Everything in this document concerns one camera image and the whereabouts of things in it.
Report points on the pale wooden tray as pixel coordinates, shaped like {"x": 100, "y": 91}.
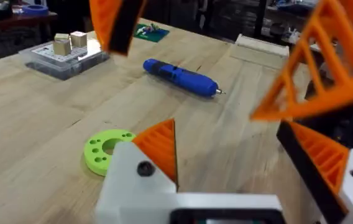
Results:
{"x": 260, "y": 51}

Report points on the clear box with wooden blocks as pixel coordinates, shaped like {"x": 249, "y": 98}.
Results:
{"x": 61, "y": 59}

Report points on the white orange left gripper left finger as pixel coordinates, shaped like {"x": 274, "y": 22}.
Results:
{"x": 126, "y": 193}

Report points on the finger of the white orange right gripper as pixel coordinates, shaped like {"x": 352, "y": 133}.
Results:
{"x": 114, "y": 21}
{"x": 350, "y": 77}

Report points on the green disc with holes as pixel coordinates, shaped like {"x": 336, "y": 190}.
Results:
{"x": 97, "y": 155}

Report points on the green board with toy blocks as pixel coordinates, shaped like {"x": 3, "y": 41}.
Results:
{"x": 153, "y": 33}

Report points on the blue electric screwdriver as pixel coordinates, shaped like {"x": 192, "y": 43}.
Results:
{"x": 182, "y": 77}

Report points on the blue tape roll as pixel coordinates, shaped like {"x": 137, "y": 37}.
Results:
{"x": 35, "y": 10}

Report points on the white orange left gripper right finger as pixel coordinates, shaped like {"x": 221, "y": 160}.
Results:
{"x": 322, "y": 155}

